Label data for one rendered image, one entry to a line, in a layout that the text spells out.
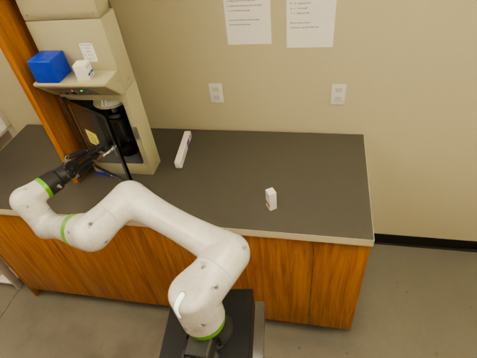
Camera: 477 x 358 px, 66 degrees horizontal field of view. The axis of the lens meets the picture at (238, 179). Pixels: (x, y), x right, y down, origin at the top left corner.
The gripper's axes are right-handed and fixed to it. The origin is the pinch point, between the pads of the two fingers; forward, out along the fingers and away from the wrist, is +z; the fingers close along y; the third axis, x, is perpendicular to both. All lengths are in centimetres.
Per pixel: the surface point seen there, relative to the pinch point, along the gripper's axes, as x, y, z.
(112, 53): -7.3, 37.8, 18.8
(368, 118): -84, -19, 102
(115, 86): -9.8, 27.0, 13.6
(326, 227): -96, -26, 32
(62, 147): 22.9, -4.1, -3.9
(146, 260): -16, -62, -7
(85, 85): -4.5, 30.5, 4.6
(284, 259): -81, -49, 23
